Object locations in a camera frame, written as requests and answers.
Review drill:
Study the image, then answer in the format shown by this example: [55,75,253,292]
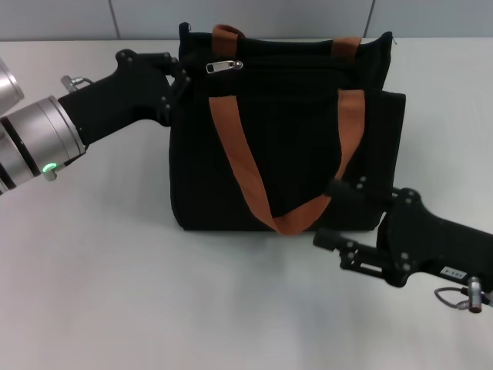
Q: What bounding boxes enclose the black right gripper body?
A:
[377,187,493,292]

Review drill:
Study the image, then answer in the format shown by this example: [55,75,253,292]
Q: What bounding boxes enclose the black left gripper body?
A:
[57,49,173,146]

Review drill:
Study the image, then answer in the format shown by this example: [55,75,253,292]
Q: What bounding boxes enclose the silver metal zipper pull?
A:
[206,59,244,75]

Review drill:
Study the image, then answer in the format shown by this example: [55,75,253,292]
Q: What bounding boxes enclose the black bag with orange handles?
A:
[168,22,408,236]

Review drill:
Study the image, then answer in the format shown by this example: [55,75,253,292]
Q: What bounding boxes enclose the right gripper cable with plugs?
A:
[434,276,493,314]

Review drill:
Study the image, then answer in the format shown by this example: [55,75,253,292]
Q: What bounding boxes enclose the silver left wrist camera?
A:
[0,57,25,113]

